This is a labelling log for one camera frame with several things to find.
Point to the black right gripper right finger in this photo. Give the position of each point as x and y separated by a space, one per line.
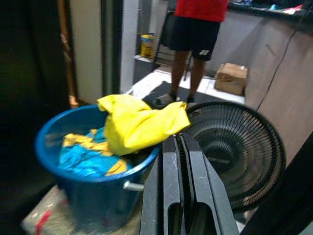
205 195

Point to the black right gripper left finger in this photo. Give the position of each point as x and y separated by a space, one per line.
161 186

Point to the black floor fan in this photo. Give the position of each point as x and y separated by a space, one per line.
239 147

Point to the blue plastic bucket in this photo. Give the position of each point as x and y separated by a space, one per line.
97 203

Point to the blue and yellow garment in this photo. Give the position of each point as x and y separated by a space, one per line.
83 156

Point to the black floor mat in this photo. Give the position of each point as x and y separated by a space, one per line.
159 90

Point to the clear plastic wrapped package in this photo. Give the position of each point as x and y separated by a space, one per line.
49 215

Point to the brown cardboard box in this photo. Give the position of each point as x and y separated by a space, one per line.
231 78

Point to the black step ladder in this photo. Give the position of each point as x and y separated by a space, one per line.
163 49

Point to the yellow and blue paint bucket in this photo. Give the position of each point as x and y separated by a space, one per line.
147 46

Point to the dark stone counter top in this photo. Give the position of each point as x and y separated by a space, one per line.
269 16

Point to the brown wooden door frame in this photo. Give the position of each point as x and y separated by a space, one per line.
69 61

